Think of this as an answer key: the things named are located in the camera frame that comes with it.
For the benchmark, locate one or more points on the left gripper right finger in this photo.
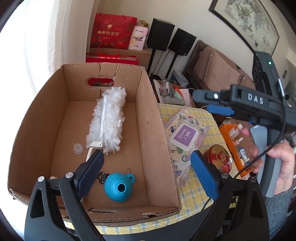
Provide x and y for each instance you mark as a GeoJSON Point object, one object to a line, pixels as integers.
{"type": "Point", "coordinates": [207, 174]}

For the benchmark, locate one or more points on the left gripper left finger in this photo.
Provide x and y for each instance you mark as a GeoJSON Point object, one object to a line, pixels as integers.
{"type": "Point", "coordinates": [87, 172]}

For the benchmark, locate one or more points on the red round tin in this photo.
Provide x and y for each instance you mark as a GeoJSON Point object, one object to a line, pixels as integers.
{"type": "Point", "coordinates": [218, 156]}

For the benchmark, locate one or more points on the teal silicone funnel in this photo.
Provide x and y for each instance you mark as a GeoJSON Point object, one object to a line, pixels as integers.
{"type": "Point", "coordinates": [117, 186]}

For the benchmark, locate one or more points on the white fluffy duster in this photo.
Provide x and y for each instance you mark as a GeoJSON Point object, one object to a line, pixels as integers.
{"type": "Point", "coordinates": [106, 126]}

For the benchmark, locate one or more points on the wet wipes pack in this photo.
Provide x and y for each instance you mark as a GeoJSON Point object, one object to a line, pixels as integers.
{"type": "Point", "coordinates": [185, 133]}

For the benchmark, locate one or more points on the grey sleeve forearm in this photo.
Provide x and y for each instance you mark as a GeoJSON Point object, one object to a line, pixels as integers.
{"type": "Point", "coordinates": [277, 210]}

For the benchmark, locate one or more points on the person right hand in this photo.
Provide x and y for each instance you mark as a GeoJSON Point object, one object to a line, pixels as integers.
{"type": "Point", "coordinates": [276, 169]}

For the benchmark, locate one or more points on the small clear plastic cup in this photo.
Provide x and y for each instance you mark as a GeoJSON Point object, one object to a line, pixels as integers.
{"type": "Point", "coordinates": [78, 148]}

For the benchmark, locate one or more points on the orange cardboard box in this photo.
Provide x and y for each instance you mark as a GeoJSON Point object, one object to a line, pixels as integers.
{"type": "Point", "coordinates": [236, 143]}

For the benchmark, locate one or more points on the large open cardboard box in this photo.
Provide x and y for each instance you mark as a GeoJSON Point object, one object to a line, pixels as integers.
{"type": "Point", "coordinates": [60, 116]}

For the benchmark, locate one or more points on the brown sofa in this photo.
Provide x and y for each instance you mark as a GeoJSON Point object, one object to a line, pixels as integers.
{"type": "Point", "coordinates": [210, 69]}

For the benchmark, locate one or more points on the framed ink painting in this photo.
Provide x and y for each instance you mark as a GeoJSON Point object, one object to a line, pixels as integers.
{"type": "Point", "coordinates": [251, 22]}

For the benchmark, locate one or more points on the cluttered open box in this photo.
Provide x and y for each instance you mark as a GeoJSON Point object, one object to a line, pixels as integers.
{"type": "Point", "coordinates": [169, 93]}

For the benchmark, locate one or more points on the right black speaker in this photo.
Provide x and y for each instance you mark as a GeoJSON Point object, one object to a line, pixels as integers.
{"type": "Point", "coordinates": [182, 42]}

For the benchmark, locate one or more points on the black speaker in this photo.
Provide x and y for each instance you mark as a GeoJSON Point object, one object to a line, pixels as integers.
{"type": "Point", "coordinates": [182, 42]}
{"type": "Point", "coordinates": [160, 34]}

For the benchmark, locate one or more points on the red cookie gift box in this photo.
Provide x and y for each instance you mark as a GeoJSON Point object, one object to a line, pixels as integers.
{"type": "Point", "coordinates": [111, 58]}

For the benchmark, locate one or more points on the left black speaker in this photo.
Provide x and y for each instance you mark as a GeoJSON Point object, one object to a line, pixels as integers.
{"type": "Point", "coordinates": [160, 34]}

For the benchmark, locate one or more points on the red tea gift bag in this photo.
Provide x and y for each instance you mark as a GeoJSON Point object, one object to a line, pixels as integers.
{"type": "Point", "coordinates": [112, 31]}

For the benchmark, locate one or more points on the pink tissue pack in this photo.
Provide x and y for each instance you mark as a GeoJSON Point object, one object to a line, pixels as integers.
{"type": "Point", "coordinates": [138, 37]}

